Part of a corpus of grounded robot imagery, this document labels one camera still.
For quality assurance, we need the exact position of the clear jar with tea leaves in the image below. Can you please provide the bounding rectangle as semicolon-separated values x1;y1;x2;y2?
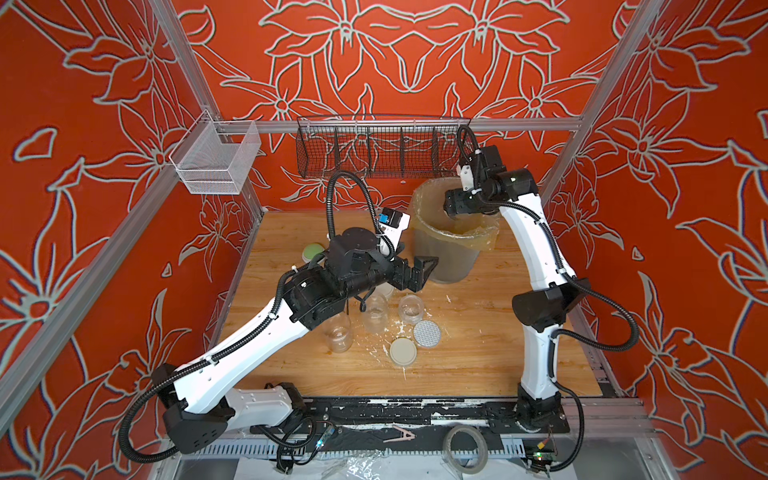
362;293;389;334

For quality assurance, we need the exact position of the jar with foil seal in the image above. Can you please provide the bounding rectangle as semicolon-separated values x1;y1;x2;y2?
323;313;354;353

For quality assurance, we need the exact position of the beige lidded jar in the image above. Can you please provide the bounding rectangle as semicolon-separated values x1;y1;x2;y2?
398;294;425;325

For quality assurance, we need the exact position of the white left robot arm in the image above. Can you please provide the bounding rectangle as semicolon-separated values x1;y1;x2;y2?
117;170;439;464

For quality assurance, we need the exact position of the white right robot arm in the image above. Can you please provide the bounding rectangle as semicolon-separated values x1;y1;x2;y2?
443;125;639;475

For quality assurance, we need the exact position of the silver mesh waste bin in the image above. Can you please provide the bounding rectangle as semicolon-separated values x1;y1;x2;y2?
413;229;480;284

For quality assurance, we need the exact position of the yellow plastic bin liner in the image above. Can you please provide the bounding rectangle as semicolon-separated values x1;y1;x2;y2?
408;177;500;255

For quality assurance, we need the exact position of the green push button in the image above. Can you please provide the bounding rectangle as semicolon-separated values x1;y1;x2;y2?
302;243;326;264

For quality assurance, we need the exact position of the red clip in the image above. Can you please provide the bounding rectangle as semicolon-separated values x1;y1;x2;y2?
383;425;416;444

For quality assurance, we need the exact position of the clear tape roll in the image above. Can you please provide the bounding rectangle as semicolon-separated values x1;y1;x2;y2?
442;425;489;479

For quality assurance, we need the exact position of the crumpled clear plastic film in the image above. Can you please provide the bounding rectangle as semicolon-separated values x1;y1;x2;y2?
320;453;390;480

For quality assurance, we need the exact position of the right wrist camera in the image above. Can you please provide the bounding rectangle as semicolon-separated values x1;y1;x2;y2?
457;162;479;192

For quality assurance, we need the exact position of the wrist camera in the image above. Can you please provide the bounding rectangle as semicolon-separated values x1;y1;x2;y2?
377;207;411;257
457;162;479;192

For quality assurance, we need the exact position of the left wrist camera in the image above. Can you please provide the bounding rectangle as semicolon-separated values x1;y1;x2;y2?
377;207;411;257

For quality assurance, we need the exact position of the black wire wall basket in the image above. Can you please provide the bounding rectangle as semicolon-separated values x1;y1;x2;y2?
295;115;478;180

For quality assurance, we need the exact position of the white cable duct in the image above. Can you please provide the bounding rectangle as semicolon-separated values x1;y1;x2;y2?
197;437;526;460

